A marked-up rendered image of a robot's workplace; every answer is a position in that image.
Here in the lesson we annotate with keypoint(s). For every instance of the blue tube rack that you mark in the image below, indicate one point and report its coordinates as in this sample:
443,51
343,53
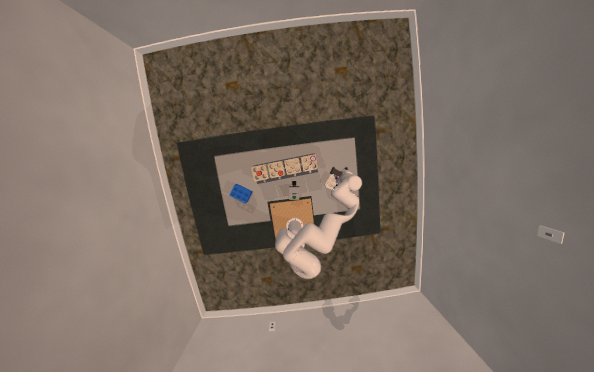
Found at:
244,195

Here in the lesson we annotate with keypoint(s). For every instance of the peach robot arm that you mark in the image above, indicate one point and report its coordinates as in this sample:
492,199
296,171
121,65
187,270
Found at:
304,263

